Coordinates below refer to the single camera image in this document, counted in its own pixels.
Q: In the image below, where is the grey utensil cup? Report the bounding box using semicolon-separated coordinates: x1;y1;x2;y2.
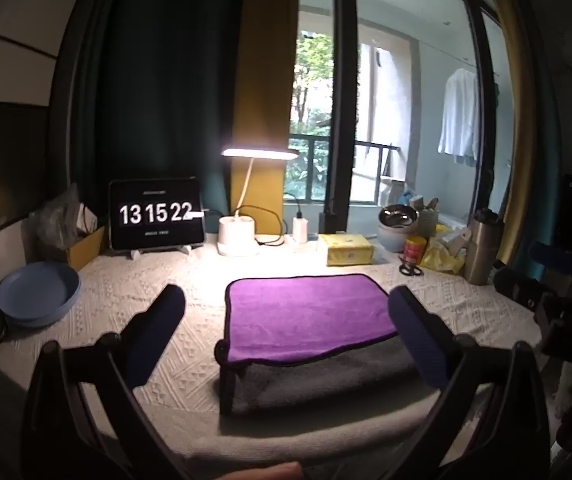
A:
417;196;442;237

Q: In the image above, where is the clear plastic bag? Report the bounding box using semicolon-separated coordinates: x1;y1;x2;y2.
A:
32;184;100;252

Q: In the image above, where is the black cable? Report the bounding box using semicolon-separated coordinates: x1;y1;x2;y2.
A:
233;192;307;248

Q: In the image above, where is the grey towel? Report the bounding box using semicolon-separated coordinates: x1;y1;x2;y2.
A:
218;332;434;417

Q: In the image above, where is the yellow plastic bag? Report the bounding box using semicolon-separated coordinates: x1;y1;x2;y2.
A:
418;224;467;275

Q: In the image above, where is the white hanging shirt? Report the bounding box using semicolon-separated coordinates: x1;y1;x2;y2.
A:
436;67;482;162

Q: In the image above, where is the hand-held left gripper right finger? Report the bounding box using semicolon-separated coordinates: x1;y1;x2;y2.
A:
388;285;551;480

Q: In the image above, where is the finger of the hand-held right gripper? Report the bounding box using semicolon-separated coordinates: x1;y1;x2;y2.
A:
530;241;572;277
494;265;542;309

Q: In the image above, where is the white desk lamp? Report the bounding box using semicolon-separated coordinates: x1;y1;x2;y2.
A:
217;146;300;258

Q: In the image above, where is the steel bowl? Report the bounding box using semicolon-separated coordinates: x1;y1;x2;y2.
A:
378;205;419;229

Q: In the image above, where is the white tablet stand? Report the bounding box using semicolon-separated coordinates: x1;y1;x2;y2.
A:
127;242;197;261

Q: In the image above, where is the tablet showing clock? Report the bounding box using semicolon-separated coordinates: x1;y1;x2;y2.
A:
108;177;207;252

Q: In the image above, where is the pale blue pot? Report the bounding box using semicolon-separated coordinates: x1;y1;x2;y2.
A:
378;222;419;254

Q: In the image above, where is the white power strip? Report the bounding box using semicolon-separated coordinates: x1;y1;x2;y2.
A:
284;235;327;252

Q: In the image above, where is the white textured tablecloth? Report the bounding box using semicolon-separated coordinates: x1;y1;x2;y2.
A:
0;232;556;463

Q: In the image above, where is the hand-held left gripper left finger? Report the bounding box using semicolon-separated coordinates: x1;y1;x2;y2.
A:
20;284;201;480

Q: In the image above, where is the red can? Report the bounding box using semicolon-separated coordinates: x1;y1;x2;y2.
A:
405;236;428;265

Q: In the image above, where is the purple towel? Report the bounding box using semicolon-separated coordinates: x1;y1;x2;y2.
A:
215;274;401;367

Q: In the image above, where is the balcony railing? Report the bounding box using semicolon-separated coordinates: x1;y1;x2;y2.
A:
288;132;403;202

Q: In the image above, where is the dark green curtain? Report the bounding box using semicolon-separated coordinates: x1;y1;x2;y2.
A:
51;0;253;235

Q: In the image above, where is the yellow cardboard box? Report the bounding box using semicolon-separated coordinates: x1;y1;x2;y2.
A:
66;225;107;272

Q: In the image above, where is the steel thermos bottle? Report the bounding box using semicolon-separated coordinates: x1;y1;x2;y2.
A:
464;208;504;286

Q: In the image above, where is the black window frame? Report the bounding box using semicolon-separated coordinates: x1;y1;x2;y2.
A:
320;0;363;235

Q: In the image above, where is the yellow curtain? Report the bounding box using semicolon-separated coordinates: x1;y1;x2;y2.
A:
229;0;301;213

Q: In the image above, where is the yellow tissue pack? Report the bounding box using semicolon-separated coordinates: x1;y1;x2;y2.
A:
317;232;377;267

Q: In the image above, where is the blue plate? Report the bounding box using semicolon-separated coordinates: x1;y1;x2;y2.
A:
0;261;82;329

